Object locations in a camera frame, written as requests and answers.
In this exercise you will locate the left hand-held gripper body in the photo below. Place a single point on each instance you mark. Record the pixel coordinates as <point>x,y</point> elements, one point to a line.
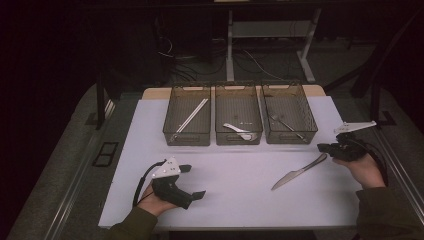
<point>170,190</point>

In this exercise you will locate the white spoon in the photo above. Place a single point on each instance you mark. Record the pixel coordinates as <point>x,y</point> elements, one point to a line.
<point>248,136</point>

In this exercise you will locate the white metal desk frame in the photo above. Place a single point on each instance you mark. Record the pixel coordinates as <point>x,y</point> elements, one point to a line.
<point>230,50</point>

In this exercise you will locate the white table cover sheet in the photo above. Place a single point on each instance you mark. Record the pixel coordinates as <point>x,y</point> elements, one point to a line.
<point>233,186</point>

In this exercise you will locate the black metal stand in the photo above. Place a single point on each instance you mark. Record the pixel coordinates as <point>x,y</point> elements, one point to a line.
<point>375,106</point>

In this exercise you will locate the person's right hand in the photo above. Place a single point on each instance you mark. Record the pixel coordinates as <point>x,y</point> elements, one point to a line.
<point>366,173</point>

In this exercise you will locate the silver table knife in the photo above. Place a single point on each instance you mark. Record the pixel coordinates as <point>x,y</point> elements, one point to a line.
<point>293,175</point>

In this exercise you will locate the person's left hand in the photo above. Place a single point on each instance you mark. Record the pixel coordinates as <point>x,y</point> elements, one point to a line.
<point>153,205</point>

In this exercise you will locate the silver fork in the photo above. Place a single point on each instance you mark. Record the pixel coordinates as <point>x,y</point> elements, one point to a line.
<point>286,126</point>

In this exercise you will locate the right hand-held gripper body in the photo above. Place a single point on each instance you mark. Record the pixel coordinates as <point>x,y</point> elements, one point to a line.
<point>350,150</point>

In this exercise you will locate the translucent grey plastic bin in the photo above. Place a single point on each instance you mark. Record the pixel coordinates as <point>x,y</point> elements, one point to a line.
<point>293,106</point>
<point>176,110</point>
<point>238,106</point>

